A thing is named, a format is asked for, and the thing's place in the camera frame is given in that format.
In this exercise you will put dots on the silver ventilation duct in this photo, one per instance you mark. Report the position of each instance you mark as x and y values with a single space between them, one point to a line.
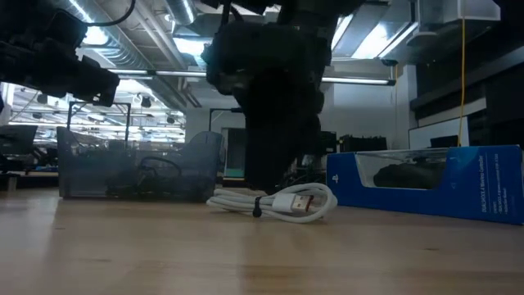
123 53

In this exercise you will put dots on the translucent grey plastic container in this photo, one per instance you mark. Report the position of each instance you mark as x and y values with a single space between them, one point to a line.
90 176

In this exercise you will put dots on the long ceiling light tube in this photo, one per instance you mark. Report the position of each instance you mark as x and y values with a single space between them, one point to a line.
360 80

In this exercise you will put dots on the white board panel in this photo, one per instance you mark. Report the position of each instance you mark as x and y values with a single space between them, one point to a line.
434 135

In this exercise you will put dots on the black tubular metal frame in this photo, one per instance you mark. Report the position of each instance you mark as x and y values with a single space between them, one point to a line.
128 119

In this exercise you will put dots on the black game controller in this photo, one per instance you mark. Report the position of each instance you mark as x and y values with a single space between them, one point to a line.
405 176

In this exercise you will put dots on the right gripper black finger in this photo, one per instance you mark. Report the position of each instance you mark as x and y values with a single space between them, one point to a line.
274 155
313 135

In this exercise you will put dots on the black equipment case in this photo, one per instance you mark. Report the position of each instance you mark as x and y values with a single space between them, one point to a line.
364 143

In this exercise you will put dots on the blue game controller box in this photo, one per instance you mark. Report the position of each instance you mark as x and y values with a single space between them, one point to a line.
471 184

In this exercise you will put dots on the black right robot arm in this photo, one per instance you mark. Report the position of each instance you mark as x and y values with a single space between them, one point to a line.
311 10

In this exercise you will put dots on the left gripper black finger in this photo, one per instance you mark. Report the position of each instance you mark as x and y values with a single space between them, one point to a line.
94 82

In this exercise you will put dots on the black computer monitor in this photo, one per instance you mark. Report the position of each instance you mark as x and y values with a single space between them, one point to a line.
16 139

